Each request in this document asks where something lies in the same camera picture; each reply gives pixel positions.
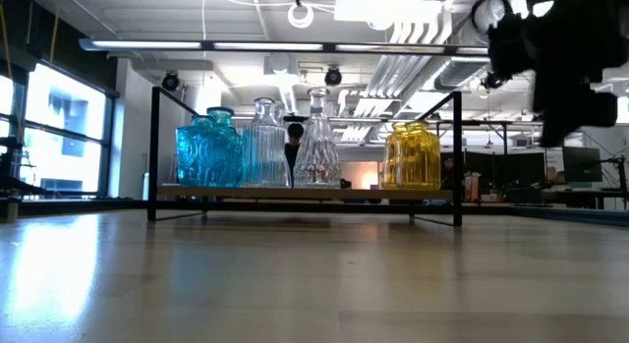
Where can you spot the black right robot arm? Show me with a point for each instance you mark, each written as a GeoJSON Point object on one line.
{"type": "Point", "coordinates": [589, 18]}

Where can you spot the yellow ribbed glass vase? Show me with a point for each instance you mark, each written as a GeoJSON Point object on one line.
{"type": "Point", "coordinates": [417, 158]}

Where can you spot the black round spotlight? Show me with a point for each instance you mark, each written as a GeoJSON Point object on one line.
{"type": "Point", "coordinates": [170, 81]}
{"type": "Point", "coordinates": [333, 76]}

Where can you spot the black computer monitor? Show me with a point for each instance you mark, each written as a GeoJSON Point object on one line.
{"type": "Point", "coordinates": [581, 163]}
{"type": "Point", "coordinates": [511, 168]}

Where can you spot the orange-white carton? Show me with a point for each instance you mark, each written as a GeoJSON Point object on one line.
{"type": "Point", "coordinates": [474, 186]}

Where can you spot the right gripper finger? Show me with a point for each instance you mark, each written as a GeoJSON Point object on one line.
{"type": "Point", "coordinates": [565, 112]}

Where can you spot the black-framed wooden shelf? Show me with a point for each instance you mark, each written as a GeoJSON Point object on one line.
{"type": "Point", "coordinates": [304, 192]}

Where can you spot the black bar with light strips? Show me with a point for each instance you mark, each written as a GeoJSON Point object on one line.
{"type": "Point", "coordinates": [265, 46]}

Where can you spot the slender clear cut-glass vase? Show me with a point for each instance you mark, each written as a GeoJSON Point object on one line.
{"type": "Point", "coordinates": [317, 156]}

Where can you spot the clear flared glass vase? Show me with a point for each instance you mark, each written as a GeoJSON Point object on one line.
{"type": "Point", "coordinates": [264, 109]}

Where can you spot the teal embossed glass vase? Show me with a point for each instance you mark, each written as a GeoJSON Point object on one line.
{"type": "Point", "coordinates": [196, 156]}

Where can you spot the person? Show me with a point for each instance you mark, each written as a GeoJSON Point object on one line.
{"type": "Point", "coordinates": [448, 168]}
{"type": "Point", "coordinates": [294, 134]}

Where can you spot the black articulated stand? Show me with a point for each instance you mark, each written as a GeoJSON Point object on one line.
{"type": "Point", "coordinates": [620, 181]}

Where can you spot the clear ribbed glass vase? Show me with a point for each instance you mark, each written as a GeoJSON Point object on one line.
{"type": "Point", "coordinates": [265, 156]}

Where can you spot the black aluminium table frame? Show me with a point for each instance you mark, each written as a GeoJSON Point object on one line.
{"type": "Point", "coordinates": [295, 206]}

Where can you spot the white cylinder roll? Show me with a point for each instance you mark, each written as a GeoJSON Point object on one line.
{"type": "Point", "coordinates": [147, 186]}

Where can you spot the black ceiling-mounted camera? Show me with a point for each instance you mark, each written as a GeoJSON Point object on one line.
{"type": "Point", "coordinates": [491, 81]}

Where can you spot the large window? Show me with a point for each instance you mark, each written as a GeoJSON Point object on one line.
{"type": "Point", "coordinates": [64, 136]}

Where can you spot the tall yellow glass vase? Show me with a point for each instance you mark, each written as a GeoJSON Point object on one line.
{"type": "Point", "coordinates": [388, 158]}

